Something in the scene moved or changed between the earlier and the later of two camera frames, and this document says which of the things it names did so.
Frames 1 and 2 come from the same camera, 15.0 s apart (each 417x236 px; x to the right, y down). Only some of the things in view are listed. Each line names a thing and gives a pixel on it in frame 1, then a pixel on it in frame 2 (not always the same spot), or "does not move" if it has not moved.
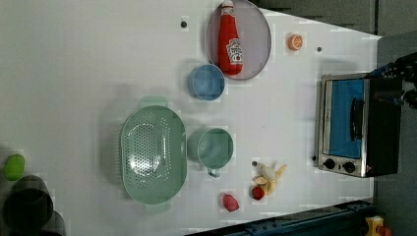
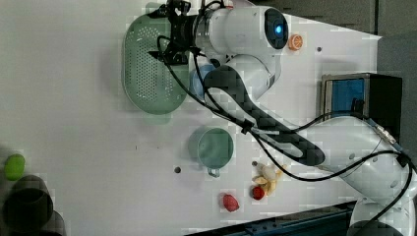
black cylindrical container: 29,209 does not move
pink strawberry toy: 230,203 does not move
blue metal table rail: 348,219 does not move
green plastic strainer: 153,151 -> 150,84
